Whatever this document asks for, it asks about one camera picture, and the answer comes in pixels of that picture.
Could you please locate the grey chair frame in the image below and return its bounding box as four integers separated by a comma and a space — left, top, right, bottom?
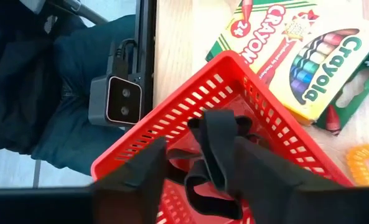
19, 0, 109, 26

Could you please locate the red plastic basket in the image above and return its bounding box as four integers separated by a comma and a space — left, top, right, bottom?
90, 50, 355, 224

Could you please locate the Crayola crayon box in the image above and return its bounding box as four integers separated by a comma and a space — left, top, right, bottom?
205, 0, 369, 136

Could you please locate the grey table-level camera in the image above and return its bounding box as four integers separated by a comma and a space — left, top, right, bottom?
88, 39, 144, 128

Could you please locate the yellow coil wristband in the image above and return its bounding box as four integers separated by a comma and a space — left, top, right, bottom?
345, 142, 369, 187

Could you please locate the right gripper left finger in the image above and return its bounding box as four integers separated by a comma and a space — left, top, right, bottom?
90, 136, 169, 224

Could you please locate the black aluminium table frame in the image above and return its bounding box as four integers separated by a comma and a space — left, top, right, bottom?
133, 0, 157, 125

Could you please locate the person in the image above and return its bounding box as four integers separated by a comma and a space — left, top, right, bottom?
0, 0, 137, 177

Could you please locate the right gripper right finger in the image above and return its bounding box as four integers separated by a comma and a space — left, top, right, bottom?
226, 136, 356, 224

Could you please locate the black elastic band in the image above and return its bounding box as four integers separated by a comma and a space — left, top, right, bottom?
167, 149, 244, 220
187, 108, 256, 191

